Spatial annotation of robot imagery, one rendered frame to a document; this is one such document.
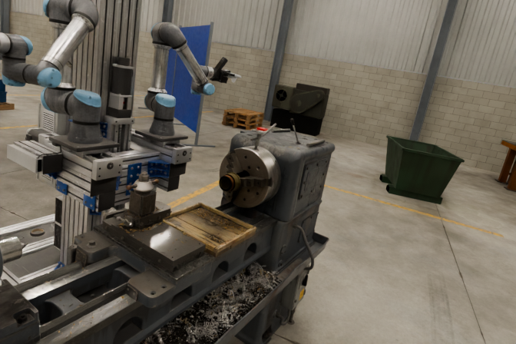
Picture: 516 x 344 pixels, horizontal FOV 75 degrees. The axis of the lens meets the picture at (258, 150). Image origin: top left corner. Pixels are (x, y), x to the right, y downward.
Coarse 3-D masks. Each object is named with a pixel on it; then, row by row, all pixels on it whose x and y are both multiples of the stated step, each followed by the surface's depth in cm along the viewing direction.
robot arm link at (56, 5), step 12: (48, 0) 145; (60, 0) 144; (72, 0) 144; (48, 12) 147; (60, 12) 146; (60, 24) 147; (72, 60) 156; (60, 72) 153; (72, 72) 159; (60, 84) 154; (72, 84) 159; (48, 96) 154; (60, 96) 154; (48, 108) 156; (60, 108) 155
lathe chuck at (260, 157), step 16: (224, 160) 178; (240, 160) 173; (256, 160) 167; (272, 160) 172; (240, 176) 179; (256, 176) 168; (272, 176) 167; (224, 192) 180; (240, 192) 175; (256, 192) 169; (272, 192) 171
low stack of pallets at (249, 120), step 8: (224, 112) 948; (232, 112) 938; (240, 112) 950; (248, 112) 977; (256, 112) 1013; (224, 120) 952; (232, 120) 975; (240, 120) 932; (248, 120) 925; (256, 120) 987; (248, 128) 931
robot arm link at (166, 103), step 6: (156, 96) 196; (162, 96) 196; (168, 96) 200; (156, 102) 196; (162, 102) 194; (168, 102) 195; (174, 102) 199; (156, 108) 197; (162, 108) 195; (168, 108) 196; (174, 108) 201; (156, 114) 197; (162, 114) 196; (168, 114) 197
